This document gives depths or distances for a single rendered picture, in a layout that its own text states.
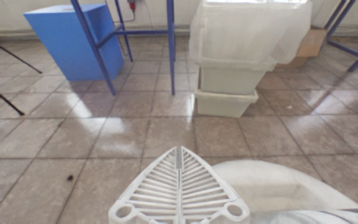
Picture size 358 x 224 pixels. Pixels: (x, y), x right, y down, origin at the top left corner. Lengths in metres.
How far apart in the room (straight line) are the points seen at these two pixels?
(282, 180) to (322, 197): 0.09
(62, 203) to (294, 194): 0.97
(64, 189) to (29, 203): 0.15
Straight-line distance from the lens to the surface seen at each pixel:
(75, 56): 1.64
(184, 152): 0.17
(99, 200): 0.87
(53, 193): 1.01
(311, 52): 2.09
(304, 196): 0.55
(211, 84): 0.87
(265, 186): 0.48
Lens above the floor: 0.76
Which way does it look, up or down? 46 degrees down
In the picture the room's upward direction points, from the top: 1 degrees counter-clockwise
